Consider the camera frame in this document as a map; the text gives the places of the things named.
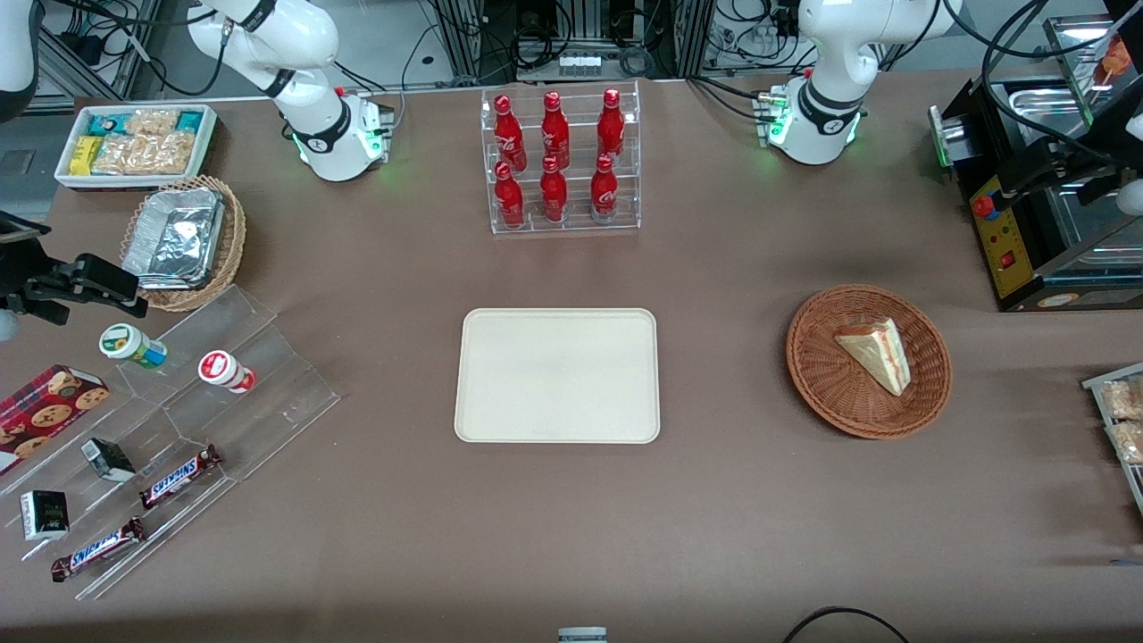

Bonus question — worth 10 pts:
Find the clear acrylic step display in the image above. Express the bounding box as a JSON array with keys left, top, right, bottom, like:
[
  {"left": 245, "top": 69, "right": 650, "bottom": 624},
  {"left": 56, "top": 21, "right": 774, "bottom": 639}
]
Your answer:
[{"left": 0, "top": 284, "right": 341, "bottom": 601}]

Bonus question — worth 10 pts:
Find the grey snack display tray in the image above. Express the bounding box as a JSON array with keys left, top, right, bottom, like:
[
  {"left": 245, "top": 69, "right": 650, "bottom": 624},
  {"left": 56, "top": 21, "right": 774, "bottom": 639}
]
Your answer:
[{"left": 1082, "top": 362, "right": 1143, "bottom": 519}]

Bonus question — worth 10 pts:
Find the clear acrylic bottle rack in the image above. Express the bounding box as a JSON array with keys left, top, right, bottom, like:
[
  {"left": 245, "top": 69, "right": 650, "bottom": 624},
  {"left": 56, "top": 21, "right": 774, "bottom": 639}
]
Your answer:
[{"left": 480, "top": 80, "right": 642, "bottom": 235}]

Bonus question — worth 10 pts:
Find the cream rectangular serving tray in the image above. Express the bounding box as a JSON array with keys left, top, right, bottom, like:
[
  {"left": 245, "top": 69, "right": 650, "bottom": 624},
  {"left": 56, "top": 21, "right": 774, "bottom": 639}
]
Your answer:
[{"left": 454, "top": 308, "right": 661, "bottom": 445}]

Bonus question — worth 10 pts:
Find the small black white box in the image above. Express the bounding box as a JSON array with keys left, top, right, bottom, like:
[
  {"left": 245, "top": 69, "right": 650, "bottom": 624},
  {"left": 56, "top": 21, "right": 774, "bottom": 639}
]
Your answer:
[
  {"left": 80, "top": 438, "right": 137, "bottom": 483},
  {"left": 20, "top": 490, "right": 70, "bottom": 542}
]

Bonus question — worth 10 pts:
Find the clear cracker snack pack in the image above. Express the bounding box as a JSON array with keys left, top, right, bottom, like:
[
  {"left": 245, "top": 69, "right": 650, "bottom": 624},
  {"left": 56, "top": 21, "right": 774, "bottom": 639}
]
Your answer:
[
  {"left": 1100, "top": 379, "right": 1143, "bottom": 422},
  {"left": 1107, "top": 420, "right": 1143, "bottom": 466}
]

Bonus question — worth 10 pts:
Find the red cola bottle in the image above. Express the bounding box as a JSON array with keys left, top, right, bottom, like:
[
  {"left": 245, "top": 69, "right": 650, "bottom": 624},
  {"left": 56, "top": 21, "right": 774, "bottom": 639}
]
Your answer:
[
  {"left": 597, "top": 88, "right": 626, "bottom": 166},
  {"left": 494, "top": 161, "right": 525, "bottom": 229},
  {"left": 494, "top": 95, "right": 526, "bottom": 171},
  {"left": 541, "top": 91, "right": 571, "bottom": 169},
  {"left": 590, "top": 154, "right": 620, "bottom": 222},
  {"left": 539, "top": 156, "right": 569, "bottom": 224}
]

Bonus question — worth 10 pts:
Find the triangular sandwich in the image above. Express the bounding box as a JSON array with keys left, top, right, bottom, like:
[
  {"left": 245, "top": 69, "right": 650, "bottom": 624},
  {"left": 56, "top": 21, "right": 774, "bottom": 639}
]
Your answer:
[{"left": 834, "top": 318, "right": 912, "bottom": 397}]

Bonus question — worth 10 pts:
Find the green label yogurt cup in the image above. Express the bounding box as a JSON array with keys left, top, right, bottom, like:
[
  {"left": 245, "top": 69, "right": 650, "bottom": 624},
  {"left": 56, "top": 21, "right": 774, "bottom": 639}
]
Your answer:
[{"left": 98, "top": 323, "right": 168, "bottom": 371}]

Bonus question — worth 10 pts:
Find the steel food pan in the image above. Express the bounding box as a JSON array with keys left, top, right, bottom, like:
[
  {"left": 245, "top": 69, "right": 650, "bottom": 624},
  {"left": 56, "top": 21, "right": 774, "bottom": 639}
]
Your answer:
[
  {"left": 1007, "top": 82, "right": 1087, "bottom": 135},
  {"left": 1040, "top": 183, "right": 1128, "bottom": 260}
]

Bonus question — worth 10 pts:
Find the red plaid cookie box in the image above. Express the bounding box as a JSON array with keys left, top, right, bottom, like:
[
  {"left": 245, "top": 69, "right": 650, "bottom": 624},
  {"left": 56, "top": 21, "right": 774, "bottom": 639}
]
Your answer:
[{"left": 0, "top": 364, "right": 111, "bottom": 477}]

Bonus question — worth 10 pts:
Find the brown round wicker basket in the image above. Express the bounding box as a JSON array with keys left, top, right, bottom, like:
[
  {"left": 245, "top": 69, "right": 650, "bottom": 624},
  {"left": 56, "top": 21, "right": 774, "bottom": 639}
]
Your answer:
[{"left": 786, "top": 284, "right": 953, "bottom": 440}]

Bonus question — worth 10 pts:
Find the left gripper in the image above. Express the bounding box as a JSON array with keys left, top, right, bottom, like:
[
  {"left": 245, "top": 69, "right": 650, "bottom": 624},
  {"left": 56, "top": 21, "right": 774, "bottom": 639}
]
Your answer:
[{"left": 997, "top": 89, "right": 1143, "bottom": 208}]

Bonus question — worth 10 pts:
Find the snickers chocolate bar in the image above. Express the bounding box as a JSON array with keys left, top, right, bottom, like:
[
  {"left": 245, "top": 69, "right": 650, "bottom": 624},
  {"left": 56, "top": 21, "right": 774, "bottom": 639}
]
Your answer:
[
  {"left": 138, "top": 445, "right": 224, "bottom": 511},
  {"left": 50, "top": 516, "right": 146, "bottom": 583}
]

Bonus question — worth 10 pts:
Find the black food warmer cabinet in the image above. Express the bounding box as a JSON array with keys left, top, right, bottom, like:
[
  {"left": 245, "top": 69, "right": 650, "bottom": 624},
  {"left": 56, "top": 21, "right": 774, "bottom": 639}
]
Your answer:
[{"left": 929, "top": 13, "right": 1143, "bottom": 313}]

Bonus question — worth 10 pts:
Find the clear rice cracker pack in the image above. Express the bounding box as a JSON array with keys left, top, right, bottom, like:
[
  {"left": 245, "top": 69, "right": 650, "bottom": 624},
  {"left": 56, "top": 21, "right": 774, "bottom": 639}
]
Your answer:
[
  {"left": 125, "top": 109, "right": 180, "bottom": 138},
  {"left": 93, "top": 133, "right": 196, "bottom": 176}
]

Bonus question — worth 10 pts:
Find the aluminium foil tray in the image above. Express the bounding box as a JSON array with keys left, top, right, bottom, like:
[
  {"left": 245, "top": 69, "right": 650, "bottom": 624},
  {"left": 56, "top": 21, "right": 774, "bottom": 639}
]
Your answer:
[{"left": 122, "top": 188, "right": 226, "bottom": 290}]

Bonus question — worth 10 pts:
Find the red label yogurt cup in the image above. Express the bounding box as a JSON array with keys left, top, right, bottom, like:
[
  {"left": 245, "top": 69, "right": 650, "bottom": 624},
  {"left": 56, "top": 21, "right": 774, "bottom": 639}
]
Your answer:
[{"left": 198, "top": 350, "right": 257, "bottom": 395}]

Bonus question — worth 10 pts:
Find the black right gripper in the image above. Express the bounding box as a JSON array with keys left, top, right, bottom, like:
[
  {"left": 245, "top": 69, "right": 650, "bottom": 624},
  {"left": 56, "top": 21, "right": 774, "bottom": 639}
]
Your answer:
[{"left": 0, "top": 214, "right": 149, "bottom": 325}]

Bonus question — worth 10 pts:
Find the light wicker basket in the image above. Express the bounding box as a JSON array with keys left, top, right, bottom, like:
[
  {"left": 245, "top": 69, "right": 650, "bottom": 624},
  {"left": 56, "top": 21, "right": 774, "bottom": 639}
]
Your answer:
[{"left": 121, "top": 175, "right": 247, "bottom": 313}]

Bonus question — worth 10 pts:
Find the black floor cable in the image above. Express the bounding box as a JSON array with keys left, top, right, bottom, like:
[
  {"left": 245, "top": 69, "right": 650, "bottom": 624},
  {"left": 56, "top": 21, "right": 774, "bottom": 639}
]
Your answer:
[{"left": 784, "top": 606, "right": 910, "bottom": 643}]

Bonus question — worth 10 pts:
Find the white plastic snack bin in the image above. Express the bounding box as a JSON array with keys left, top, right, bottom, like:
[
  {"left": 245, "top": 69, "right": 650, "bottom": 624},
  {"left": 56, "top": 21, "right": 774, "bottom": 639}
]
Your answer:
[{"left": 55, "top": 104, "right": 218, "bottom": 190}]

